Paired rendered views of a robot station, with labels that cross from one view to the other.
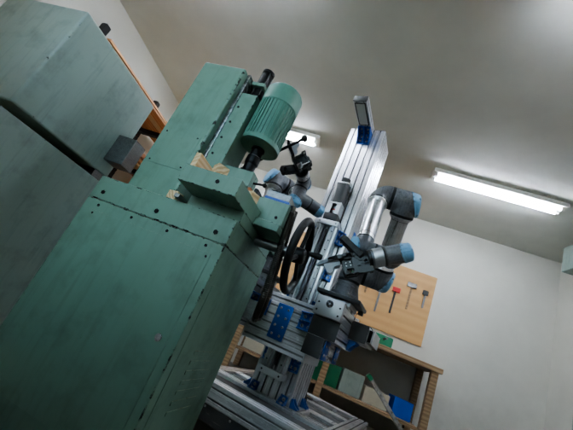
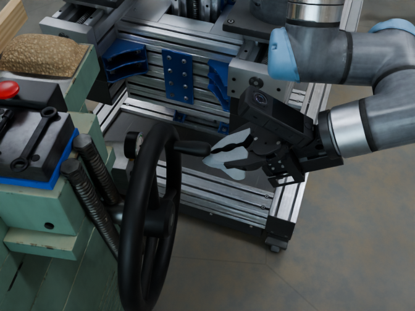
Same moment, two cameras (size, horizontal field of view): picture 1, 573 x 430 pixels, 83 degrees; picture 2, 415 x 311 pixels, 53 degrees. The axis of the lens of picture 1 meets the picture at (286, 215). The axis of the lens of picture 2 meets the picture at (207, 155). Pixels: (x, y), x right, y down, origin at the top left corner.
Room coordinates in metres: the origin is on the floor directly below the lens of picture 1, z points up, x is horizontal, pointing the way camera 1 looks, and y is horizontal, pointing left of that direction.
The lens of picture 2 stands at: (0.82, -0.12, 1.35)
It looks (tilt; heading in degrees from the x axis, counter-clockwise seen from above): 50 degrees down; 351
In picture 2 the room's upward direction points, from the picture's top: straight up
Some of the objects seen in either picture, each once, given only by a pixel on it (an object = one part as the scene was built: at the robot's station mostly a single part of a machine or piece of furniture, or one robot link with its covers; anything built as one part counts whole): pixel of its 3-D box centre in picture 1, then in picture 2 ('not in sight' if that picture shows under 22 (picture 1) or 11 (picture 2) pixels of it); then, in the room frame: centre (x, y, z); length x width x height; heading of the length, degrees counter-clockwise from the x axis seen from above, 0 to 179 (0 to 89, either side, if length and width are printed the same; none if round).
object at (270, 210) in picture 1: (272, 217); (39, 168); (1.19, 0.04, 0.91); 0.15 x 0.14 x 0.09; 162
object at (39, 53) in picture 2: not in sight; (39, 48); (1.46, 0.07, 0.92); 0.14 x 0.09 x 0.04; 72
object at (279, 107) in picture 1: (272, 121); not in sight; (1.26, 0.22, 1.35); 0.18 x 0.18 x 0.31
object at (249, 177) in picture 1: (238, 180); not in sight; (1.27, 0.24, 1.03); 0.14 x 0.07 x 0.09; 72
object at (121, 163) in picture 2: (244, 306); (109, 163); (1.46, 0.01, 0.58); 0.12 x 0.08 x 0.08; 72
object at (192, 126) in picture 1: (198, 141); not in sight; (1.35, 0.50, 1.16); 0.22 x 0.22 x 0.72; 72
